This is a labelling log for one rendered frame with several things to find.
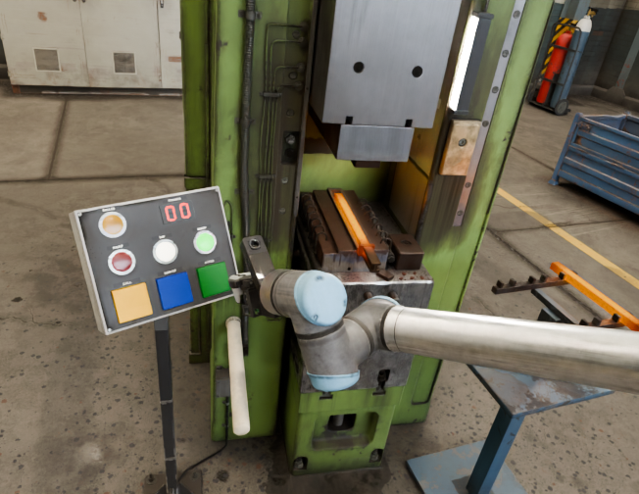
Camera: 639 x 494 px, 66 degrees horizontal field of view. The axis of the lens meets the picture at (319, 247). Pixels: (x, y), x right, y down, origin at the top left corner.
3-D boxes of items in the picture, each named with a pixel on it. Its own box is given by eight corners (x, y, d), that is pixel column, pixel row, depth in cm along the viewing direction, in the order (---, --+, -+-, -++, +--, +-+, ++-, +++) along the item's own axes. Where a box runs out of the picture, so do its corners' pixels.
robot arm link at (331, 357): (377, 369, 93) (361, 308, 91) (339, 402, 85) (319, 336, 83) (341, 364, 100) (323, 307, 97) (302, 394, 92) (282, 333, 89)
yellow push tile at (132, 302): (153, 313, 114) (145, 282, 113) (120, 323, 110) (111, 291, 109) (151, 313, 115) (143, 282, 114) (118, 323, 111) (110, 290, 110)
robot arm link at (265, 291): (265, 276, 91) (308, 264, 96) (253, 275, 95) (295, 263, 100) (274, 322, 92) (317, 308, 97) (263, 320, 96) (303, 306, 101)
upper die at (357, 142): (407, 162, 134) (415, 127, 129) (336, 160, 130) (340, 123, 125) (366, 116, 169) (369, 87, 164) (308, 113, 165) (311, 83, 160)
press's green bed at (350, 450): (381, 469, 197) (405, 385, 173) (289, 479, 189) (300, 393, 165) (348, 369, 243) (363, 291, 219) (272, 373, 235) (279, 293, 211)
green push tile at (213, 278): (231, 289, 125) (224, 261, 124) (203, 298, 121) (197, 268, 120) (228, 289, 126) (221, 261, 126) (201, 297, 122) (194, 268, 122)
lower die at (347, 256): (384, 271, 152) (389, 247, 148) (320, 271, 148) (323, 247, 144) (351, 209, 187) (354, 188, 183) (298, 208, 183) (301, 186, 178)
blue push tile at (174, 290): (194, 301, 119) (186, 271, 119) (164, 310, 115) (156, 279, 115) (191, 301, 121) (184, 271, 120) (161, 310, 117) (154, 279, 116)
